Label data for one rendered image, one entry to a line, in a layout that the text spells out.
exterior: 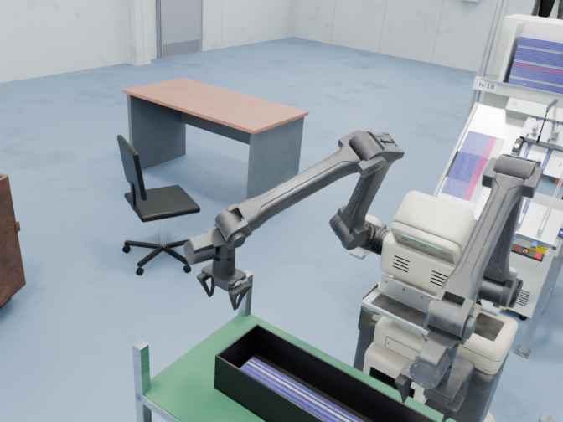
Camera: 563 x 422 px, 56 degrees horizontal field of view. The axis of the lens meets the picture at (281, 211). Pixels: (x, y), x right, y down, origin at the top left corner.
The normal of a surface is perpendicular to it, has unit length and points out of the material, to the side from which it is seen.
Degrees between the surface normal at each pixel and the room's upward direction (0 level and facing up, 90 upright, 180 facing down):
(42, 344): 0
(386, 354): 8
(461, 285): 32
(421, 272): 98
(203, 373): 0
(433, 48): 90
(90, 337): 0
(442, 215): 43
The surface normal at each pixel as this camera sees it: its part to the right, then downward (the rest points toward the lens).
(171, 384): 0.08, -0.89
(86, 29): 0.82, 0.32
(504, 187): -0.25, -0.59
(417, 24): -0.56, 0.33
